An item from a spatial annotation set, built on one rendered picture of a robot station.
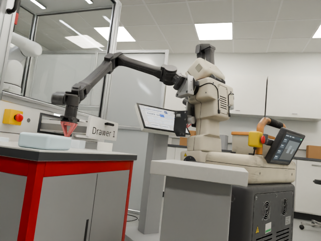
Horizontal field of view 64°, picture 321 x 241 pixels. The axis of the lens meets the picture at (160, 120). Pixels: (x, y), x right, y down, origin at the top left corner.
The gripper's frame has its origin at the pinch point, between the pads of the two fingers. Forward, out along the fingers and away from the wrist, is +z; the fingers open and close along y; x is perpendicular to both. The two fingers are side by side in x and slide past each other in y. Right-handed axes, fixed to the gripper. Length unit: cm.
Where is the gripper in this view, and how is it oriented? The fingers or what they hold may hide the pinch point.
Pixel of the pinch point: (67, 136)
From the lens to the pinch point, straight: 133.2
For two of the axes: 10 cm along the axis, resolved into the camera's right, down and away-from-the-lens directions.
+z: -1.3, 9.8, -1.2
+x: 9.9, 1.3, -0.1
